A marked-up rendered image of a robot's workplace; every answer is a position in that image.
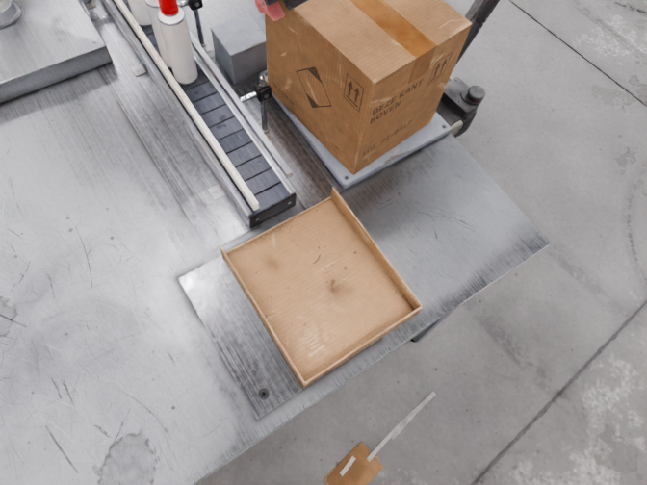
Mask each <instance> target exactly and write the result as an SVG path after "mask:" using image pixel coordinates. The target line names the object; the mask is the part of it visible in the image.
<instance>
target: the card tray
mask: <svg viewBox="0 0 647 485"><path fill-rule="evenodd" d="M220 252H221V255H222V257H223V259H224V260H225V262H226V263H227V264H228V266H229V267H230V269H231V271H232V272H233V274H234V276H235V277H236V279H237V280H238V282H239V284H240V285H241V287H242V289H243V290H244V292H245V294H246V296H247V297H248V299H249V301H250V302H251V304H252V306H253V307H254V309H255V311H256V312H257V314H258V315H259V317H260V319H261V320H262V322H263V323H264V324H265V326H266V328H267V329H268V331H269V332H270V334H271V336H272V338H273V340H274V341H275V343H276V345H277V346H278V348H279V349H280V351H281V353H282V354H283V356H284V358H285V359H286V361H287V363H288V364H289V366H290V367H291V369H292V371H293V372H294V374H295V376H296V377H297V379H298V381H299V383H300V385H301V386H302V388H303V389H304V388H305V387H307V386H308V385H310V384H311V383H313V382H314V381H316V380H318V379H319V378H321V377H322V376H324V375H325V374H327V373H328V372H330V371H331V370H333V369H335V368H336V367H338V366H339V365H341V364H342V363H344V362H345V361H347V360H348V359H349V358H350V357H352V356H353V355H355V354H356V353H358V352H360V351H361V350H363V349H364V348H366V347H367V346H369V345H371V344H372V343H374V342H375V341H377V340H378V339H380V338H381V337H383V336H384V335H386V334H387V333H389V332H390V331H392V330H393V329H395V328H396V327H398V326H399V325H401V324H403V323H404V322H406V321H407V320H409V319H411V318H412V317H414V316H415V315H417V314H418V313H419V312H420V311H421V310H422V309H423V307H424V306H423V304H422V303H421V302H420V300H419V299H418V298H417V296H416V295H415V294H414V293H413V292H412V291H411V289H410V288H409V287H408V285H407V284H406V283H405V281H404V280H403V279H402V277H401V276H400V274H399V273H398V272H397V270H396V269H395V268H394V266H393V265H392V264H391V262H390V261H389V260H388V258H387V257H386V256H385V254H384V253H383V252H382V250H381V249H380V248H379V247H378V245H377V244H376V243H375V241H374V240H373V238H372V237H371V236H370V234H369V233H368V232H367V230H366V229H365V228H364V226H363V225H362V224H361V222H360V221H359V220H358V218H357V217H356V216H355V214H354V213H353V212H352V210H351V209H350V208H349V206H348V205H347V203H346V202H345V201H344V199H343V198H342V197H341V195H340V194H339V193H338V192H337V191H336V190H335V188H334V187H333V188H332V191H331V196H330V197H329V198H327V199H325V200H324V201H322V202H320V203H318V204H316V205H314V206H312V207H310V208H309V209H307V210H305V211H303V212H301V213H299V214H297V215H295V216H293V217H291V218H289V219H287V220H285V221H283V222H281V223H279V224H277V225H276V226H274V227H273V228H271V229H269V230H267V231H265V232H263V233H261V234H260V235H258V236H256V237H254V238H252V239H250V240H248V241H246V242H244V243H242V244H240V245H238V246H236V247H234V248H232V249H230V250H229V251H227V252H225V251H224V250H223V248H222V247H221V246H220Z"/></svg>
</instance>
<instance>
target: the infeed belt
mask: <svg viewBox="0 0 647 485"><path fill-rule="evenodd" d="M112 1H113V2H114V4H115V5H116V7H117V9H118V10H119V12H120V14H121V15H122V17H123V18H124V20H125V21H126V23H127V24H128V26H129V27H130V29H131V30H132V32H133V33H134V35H135V36H136V38H137V39H138V41H139V42H140V44H141V45H142V47H143V49H144V50H145V52H146V53H147V55H148V56H149V58H150V59H151V61H152V62H153V63H154V64H155V66H156V67H157V69H158V70H159V72H160V73H161V75H162V76H163V78H164V79H165V81H166V83H167V84H168V86H169V88H170V89H171V91H172V92H173V94H174V95H175V97H176V98H177V100H178V101H179V103H180V104H181V106H182V107H183V109H184V110H185V112H186V113H187V115H188V116H189V118H190V119H191V121H192V122H193V124H194V126H195V127H196V129H197V130H198V132H199V133H200V135H201V136H202V137H203V138H204V140H205V141H206V143H207V144H208V146H209V147H210V149H211V151H212V152H213V154H214V155H215V157H216V158H217V160H218V161H219V163H220V165H221V166H222V168H223V169H224V171H225V172H226V174H227V175H228V177H229V178H230V180H231V181H232V183H233V184H234V186H235V187H236V189H237V190H238V192H239V193H240V195H241V196H242V198H243V199H244V201H245V202H246V204H247V206H248V207H249V209H250V210H251V212H252V213H253V214H255V215H257V214H259V213H261V212H263V211H265V210H267V209H269V208H270V207H272V206H273V205H275V204H277V203H279V202H281V201H283V200H285V199H287V198H289V197H291V195H290V193H289V192H288V191H287V189H286V188H285V186H284V185H283V184H282V182H281V181H280V179H279V178H278V176H277V175H276V174H275V172H274V171H273V169H272V168H271V166H270V165H269V163H268V162H267V161H266V159H265V158H264V156H263V155H262V153H261V152H260V151H259V149H258V148H257V146H256V145H255V144H254V142H252V139H251V138H250V137H249V135H248V134H247V132H246V130H245V129H244V128H243V126H242V125H241V123H240V122H239V121H238V119H237V118H236V117H235V116H234V114H233V113H232V112H231V110H230V109H229V107H228V106H227V105H226V103H225V102H224V100H223V99H222V98H221V96H220V94H219V93H218V91H217V90H216V89H215V87H214V86H213V84H212V83H211V82H210V80H209V79H208V77H207V76H206V75H205V73H204V72H203V70H202V69H201V67H200V66H199V65H198V63H197V62H196V61H195V64H196V69H197V73H198V78H197V80H196V82H194V83H193V84H191V85H187V86H184V85H180V84H178V85H179V86H180V88H181V89H182V90H183V91H184V92H185V94H186V95H187V97H188V98H189V100H190V101H191V103H192V104H193V106H194V108H195V109H196V111H197V112H198V114H199V115H200V117H201V118H202V120H203V121H204V123H205V124H206V126H207V127H208V129H209V130H210V132H211V133H212V135H213V136H214V138H215V139H216V140H217V142H218V143H219V145H220V147H221V148H222V150H223V151H224V153H225V154H226V156H227V157H228V159H229V160H230V162H231V163H232V165H233V166H234V167H235V168H236V170H237V171H238V173H239V174H240V176H241V177H242V179H243V180H244V182H245V183H246V185H247V186H248V188H249V189H250V191H251V192H252V194H253V195H254V197H255V198H256V200H257V201H258V203H259V209H257V210H255V211H253V209H252V208H251V206H250V205H249V203H248V202H247V200H246V198H245V197H244V195H243V194H242V192H241V191H240V189H239V188H238V186H237V185H236V183H235V182H234V180H233V179H232V177H231V176H230V174H229V173H228V171H227V170H226V168H225V167H224V165H223V164H222V162H221V161H220V159H219V157H218V156H217V154H216V153H215V151H214V150H213V148H212V147H211V145H210V144H209V142H208V141H207V140H206V139H205V137H204V136H203V134H202V133H201V131H200V130H199V128H198V127H197V125H196V124H195V122H194V120H193V119H192V117H191V115H190V114H189V112H188V111H187V109H186V108H185V106H184V105H183V103H182V102H181V100H180V99H179V97H178V96H177V94H176V93H175V91H174V90H173V88H172V87H171V85H170V84H169V82H168V80H167V79H166V77H165V76H164V74H163V73H162V71H161V70H160V68H159V67H158V65H156V63H155V62H154V60H153V59H152V57H151V56H150V54H149V53H148V51H147V50H146V48H145V47H144V45H143V44H142V42H141V40H140V39H139V37H138V36H137V34H136V33H135V31H134V30H133V28H132V27H131V25H130V24H129V22H128V21H127V19H126V18H125V16H124V15H123V13H122V12H121V10H120V9H119V7H118V6H117V4H116V2H115V1H114V0H112ZM140 27H141V26H140ZM141 29H142V31H143V32H144V34H145V35H146V37H147V38H148V40H149V41H150V43H151V44H152V45H153V47H154V48H155V50H156V51H157V53H158V54H159V56H160V57H161V53H160V50H159V47H158V43H157V40H156V38H155V34H154V31H153V28H152V26H150V27H141ZM161 59H162V57H161Z"/></svg>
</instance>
